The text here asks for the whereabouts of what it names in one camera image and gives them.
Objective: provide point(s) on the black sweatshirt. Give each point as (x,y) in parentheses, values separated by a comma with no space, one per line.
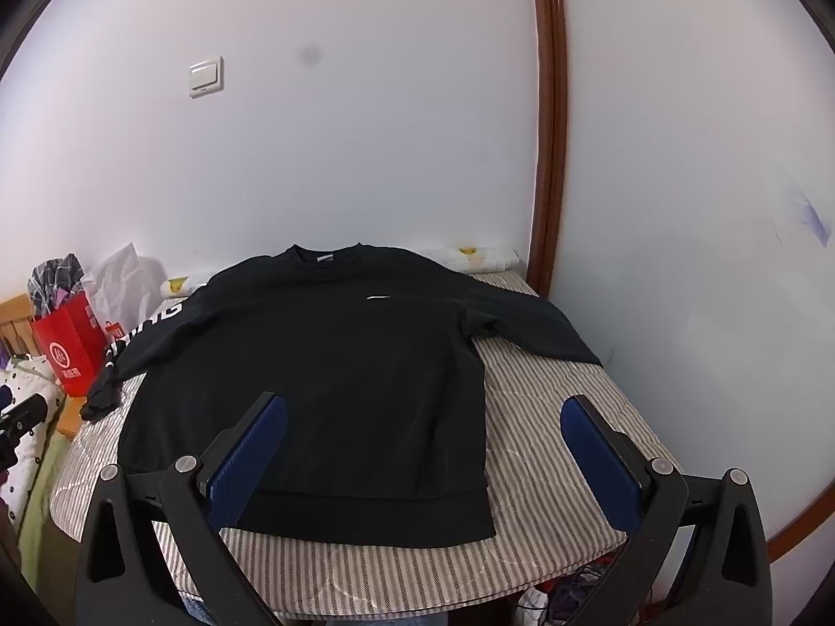
(339,372)

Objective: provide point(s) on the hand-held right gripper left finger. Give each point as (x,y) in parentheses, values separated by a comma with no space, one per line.
(251,463)

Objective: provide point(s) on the white light switch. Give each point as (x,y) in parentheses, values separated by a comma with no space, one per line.
(205,76)

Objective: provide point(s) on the red paper bag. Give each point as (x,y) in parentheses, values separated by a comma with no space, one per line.
(68,345)

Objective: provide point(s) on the white sheet with yellow ducks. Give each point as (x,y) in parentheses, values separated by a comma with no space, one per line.
(483,257)

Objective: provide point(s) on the plaid cloth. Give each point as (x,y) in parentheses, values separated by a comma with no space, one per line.
(55,280)

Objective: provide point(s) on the white shoe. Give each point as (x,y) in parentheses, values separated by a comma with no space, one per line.
(531,610)

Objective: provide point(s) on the striped bed mattress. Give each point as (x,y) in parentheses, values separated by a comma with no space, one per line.
(554,469)

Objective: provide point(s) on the green bed sheet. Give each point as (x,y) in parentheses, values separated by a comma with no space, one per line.
(42,502)

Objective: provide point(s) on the white shopping bag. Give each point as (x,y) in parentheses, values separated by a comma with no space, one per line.
(124,287)

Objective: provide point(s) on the brown wooden trim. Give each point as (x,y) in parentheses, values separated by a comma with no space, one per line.
(548,111)
(805,521)

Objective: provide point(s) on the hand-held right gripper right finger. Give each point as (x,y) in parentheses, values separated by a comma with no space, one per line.
(597,463)

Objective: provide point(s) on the white floral quilt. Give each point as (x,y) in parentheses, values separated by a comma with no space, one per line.
(26,378)

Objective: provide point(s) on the dark clutter under bed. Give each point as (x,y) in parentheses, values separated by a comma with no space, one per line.
(587,590)

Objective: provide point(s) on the wooden headboard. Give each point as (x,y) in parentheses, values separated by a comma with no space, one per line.
(13,329)

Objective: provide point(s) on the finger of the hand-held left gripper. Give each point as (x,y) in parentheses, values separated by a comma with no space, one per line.
(26,414)

